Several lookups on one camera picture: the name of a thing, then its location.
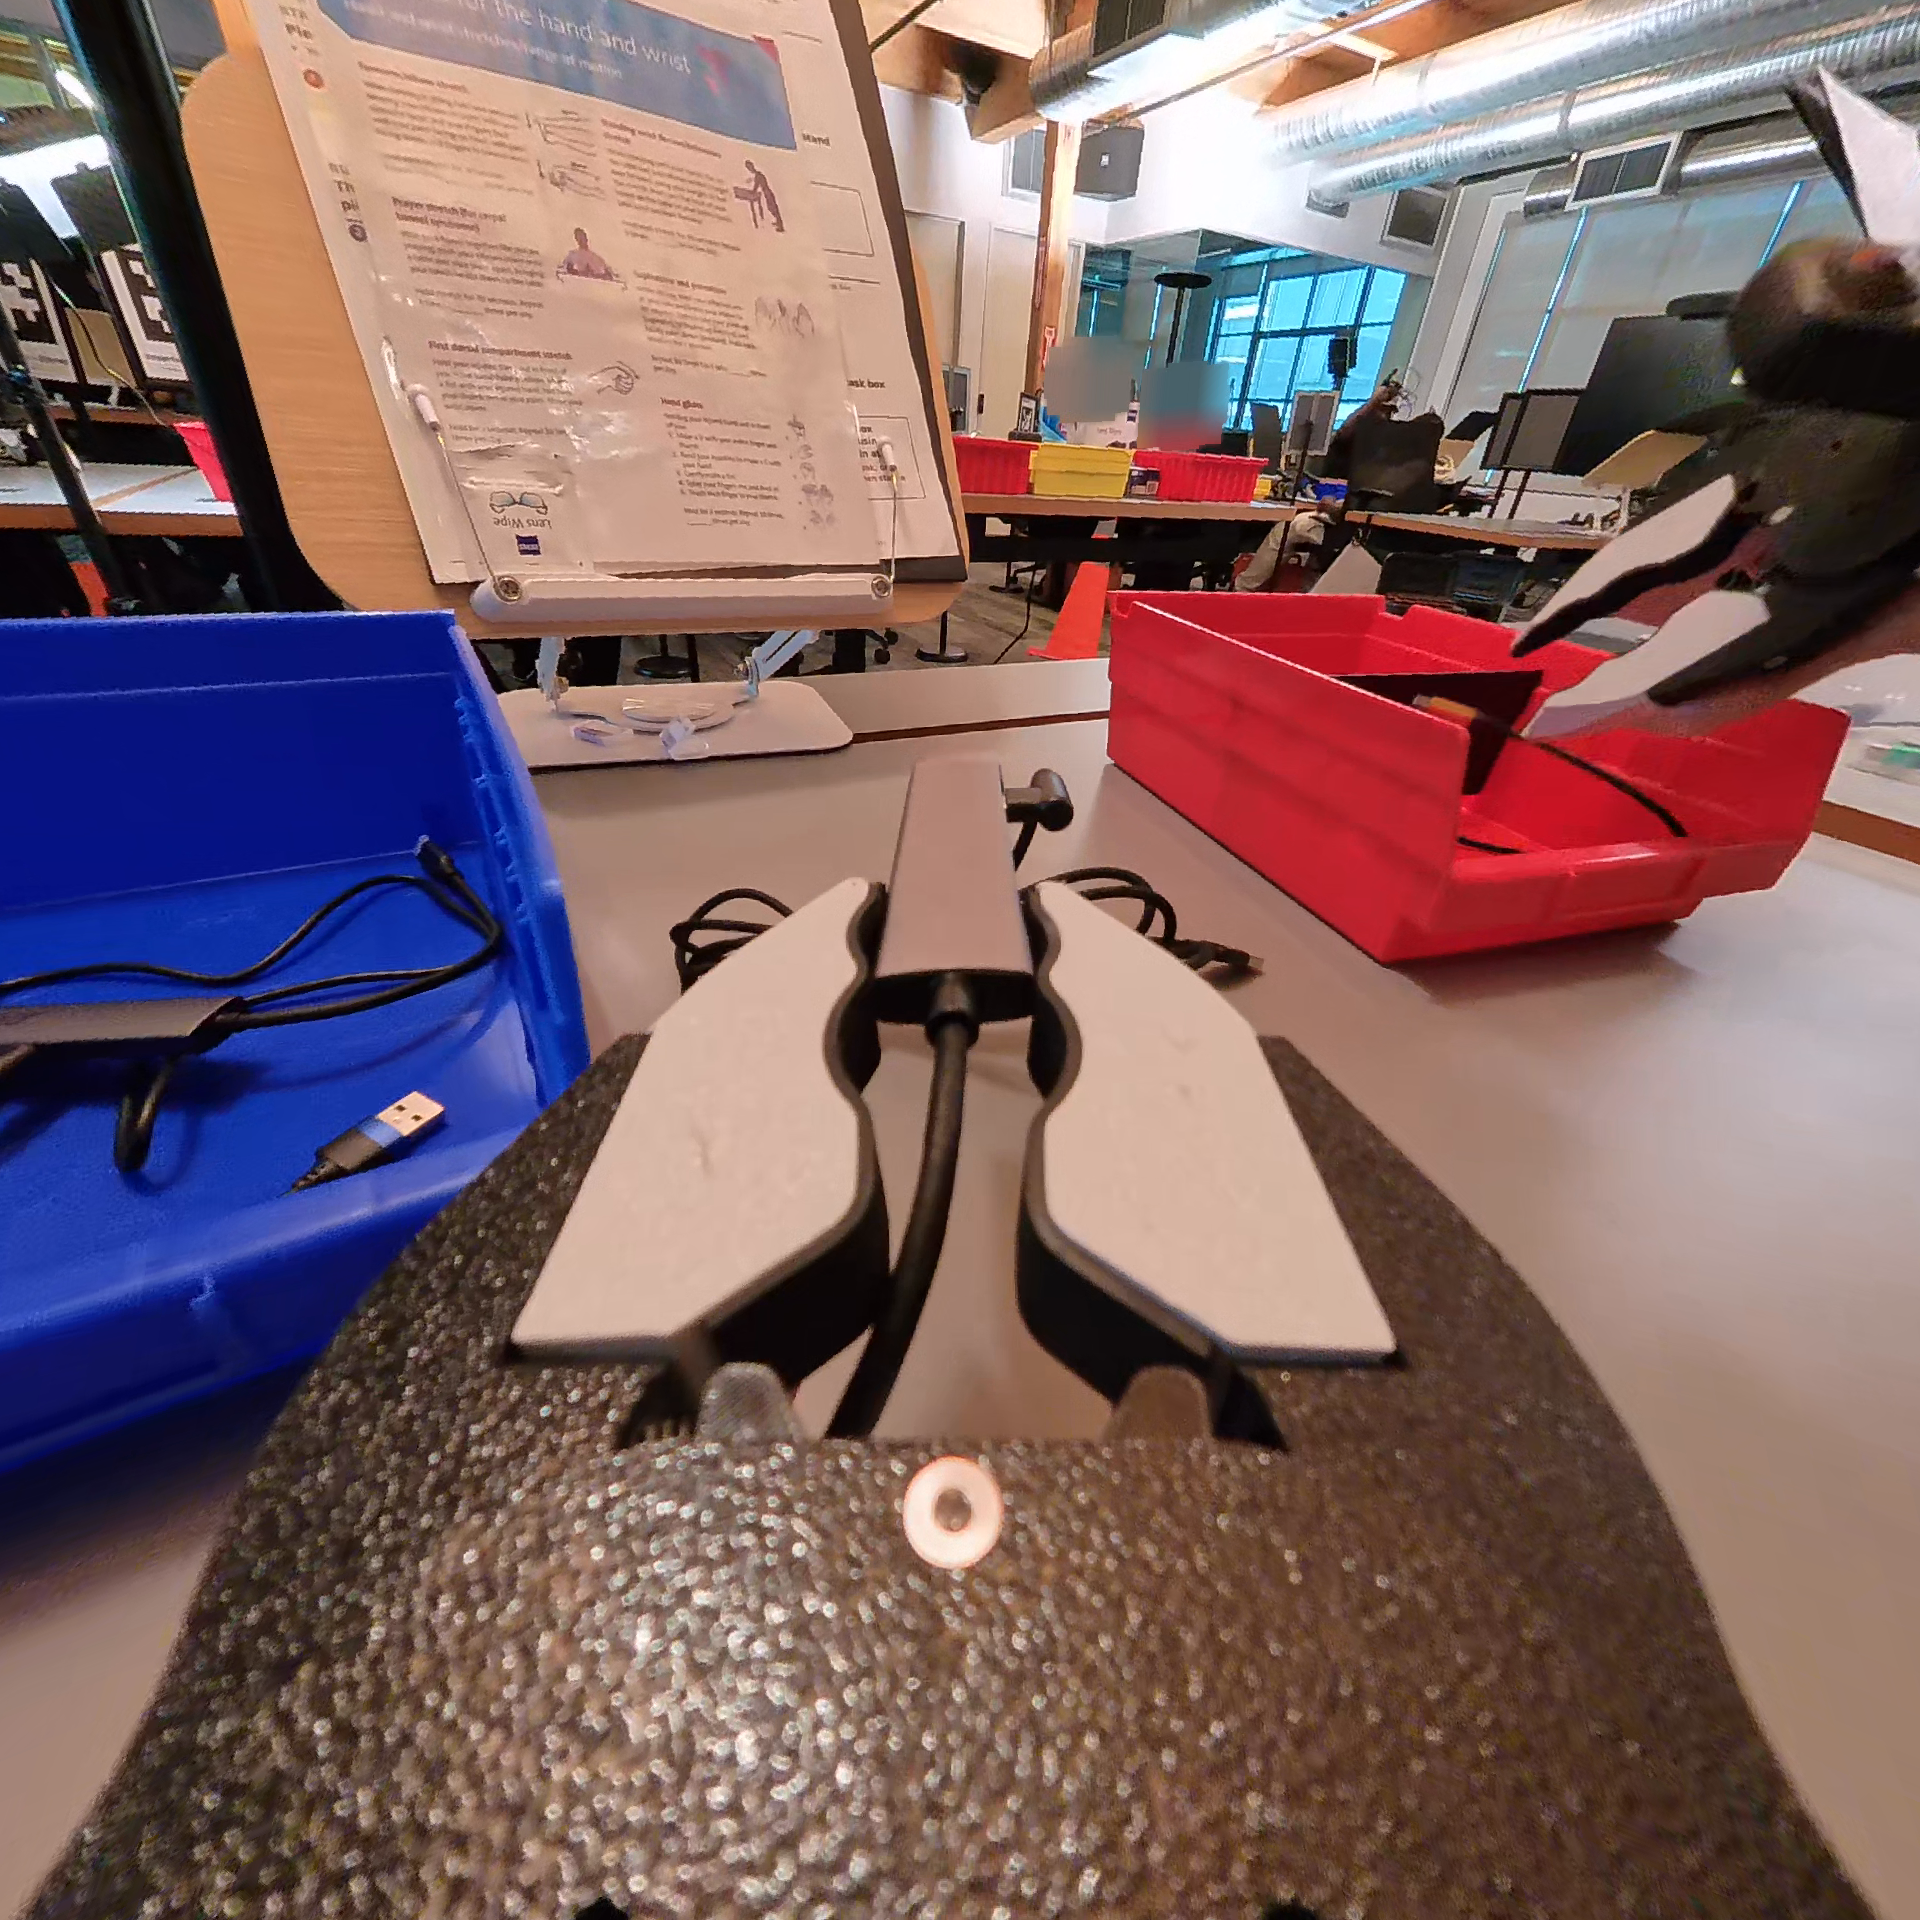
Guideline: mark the black monitor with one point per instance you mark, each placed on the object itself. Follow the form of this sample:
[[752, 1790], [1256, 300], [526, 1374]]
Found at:
[[1636, 390]]

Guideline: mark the grey work desk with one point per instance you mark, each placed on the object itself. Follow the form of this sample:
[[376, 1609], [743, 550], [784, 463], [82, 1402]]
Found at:
[[1576, 1126]]

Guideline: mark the small red bin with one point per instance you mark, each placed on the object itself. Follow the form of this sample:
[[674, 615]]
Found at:
[[990, 465]]

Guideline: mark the silver air duct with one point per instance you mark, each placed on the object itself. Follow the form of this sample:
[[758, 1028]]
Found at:
[[1500, 90]]

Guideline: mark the black pole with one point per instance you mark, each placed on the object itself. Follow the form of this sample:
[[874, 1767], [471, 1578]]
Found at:
[[166, 300]]

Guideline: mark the laminated instruction sheets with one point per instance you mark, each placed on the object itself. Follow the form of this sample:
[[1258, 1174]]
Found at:
[[600, 300]]

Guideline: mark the small yellow bin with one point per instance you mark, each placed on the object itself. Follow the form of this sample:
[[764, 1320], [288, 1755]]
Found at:
[[1080, 471]]

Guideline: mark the orange traffic cone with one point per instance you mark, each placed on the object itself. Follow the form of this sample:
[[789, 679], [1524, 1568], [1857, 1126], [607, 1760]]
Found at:
[[1077, 623]]

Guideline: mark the blue plastic bin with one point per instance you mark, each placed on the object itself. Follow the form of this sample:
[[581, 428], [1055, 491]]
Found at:
[[225, 750]]

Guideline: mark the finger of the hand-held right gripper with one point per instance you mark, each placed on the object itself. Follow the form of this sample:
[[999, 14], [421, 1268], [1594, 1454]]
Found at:
[[1650, 563], [1664, 660]]

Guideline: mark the black wall speaker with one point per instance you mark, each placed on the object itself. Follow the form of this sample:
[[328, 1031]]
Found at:
[[1106, 163]]

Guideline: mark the wide red bin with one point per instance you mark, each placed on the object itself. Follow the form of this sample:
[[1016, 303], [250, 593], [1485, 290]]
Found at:
[[1200, 476]]

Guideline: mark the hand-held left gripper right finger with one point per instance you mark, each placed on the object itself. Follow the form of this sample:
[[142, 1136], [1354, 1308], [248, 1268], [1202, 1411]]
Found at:
[[1200, 1154]]

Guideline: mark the red plastic bin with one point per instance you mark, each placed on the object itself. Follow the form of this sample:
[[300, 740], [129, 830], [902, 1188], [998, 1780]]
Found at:
[[1277, 750]]

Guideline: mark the grey USB hub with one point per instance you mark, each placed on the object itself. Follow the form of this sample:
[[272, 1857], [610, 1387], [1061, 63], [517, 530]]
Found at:
[[954, 870], [105, 1022]]

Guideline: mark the fiducial marker board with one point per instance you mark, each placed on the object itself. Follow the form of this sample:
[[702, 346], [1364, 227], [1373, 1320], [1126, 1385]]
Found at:
[[31, 294], [142, 300]]

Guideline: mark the lens wipe packet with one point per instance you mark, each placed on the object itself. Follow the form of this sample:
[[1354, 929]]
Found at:
[[534, 523]]

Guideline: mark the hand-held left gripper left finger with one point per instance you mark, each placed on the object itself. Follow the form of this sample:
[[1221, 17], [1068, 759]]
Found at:
[[705, 1140]]

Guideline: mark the wooden document stand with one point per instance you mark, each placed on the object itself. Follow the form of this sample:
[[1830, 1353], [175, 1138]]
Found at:
[[300, 451]]

